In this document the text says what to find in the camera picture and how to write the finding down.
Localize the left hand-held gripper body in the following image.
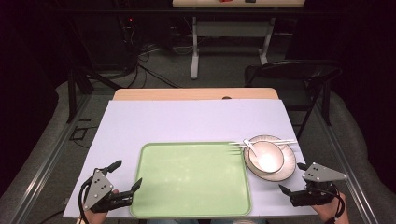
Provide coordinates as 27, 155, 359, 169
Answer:
81, 167, 134, 215

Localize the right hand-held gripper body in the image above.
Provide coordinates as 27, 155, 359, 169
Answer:
289, 161, 348, 208

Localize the person's left hand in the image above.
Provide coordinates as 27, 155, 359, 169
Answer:
82, 189, 120, 224

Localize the person's right hand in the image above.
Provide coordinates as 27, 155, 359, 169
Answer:
311, 191, 350, 224

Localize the beige dark-rimmed plate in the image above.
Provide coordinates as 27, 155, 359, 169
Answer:
243, 134, 297, 183

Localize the white chopstick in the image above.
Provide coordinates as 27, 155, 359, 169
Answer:
228, 138, 297, 146
231, 141, 299, 148

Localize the beige dark-rimmed bowl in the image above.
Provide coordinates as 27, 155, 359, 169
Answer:
247, 140, 285, 175

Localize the light green tray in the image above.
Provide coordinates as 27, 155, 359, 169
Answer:
129, 141, 252, 218

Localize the white spoon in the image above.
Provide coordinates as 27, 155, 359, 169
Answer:
243, 138, 259, 158

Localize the pale lilac table mat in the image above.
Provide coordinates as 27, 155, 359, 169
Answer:
63, 99, 318, 218

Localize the black metal stand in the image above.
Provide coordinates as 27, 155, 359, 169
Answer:
66, 65, 123, 124

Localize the black folding chair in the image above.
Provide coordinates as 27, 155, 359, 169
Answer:
244, 59, 344, 140

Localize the wooden table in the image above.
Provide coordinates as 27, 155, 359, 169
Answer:
111, 87, 279, 102

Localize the white-legged desk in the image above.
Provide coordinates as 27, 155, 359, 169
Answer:
172, 0, 306, 80

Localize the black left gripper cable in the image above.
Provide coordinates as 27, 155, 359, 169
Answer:
78, 176, 94, 224

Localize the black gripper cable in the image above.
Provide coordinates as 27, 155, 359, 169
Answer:
323, 189, 347, 224
78, 176, 94, 224

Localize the aluminium floor rail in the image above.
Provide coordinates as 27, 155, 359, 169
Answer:
313, 101, 379, 224
8, 94, 92, 224

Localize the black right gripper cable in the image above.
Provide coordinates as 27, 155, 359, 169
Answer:
323, 189, 347, 224

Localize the bundle of floor cables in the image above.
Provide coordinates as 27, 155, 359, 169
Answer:
122, 41, 183, 90

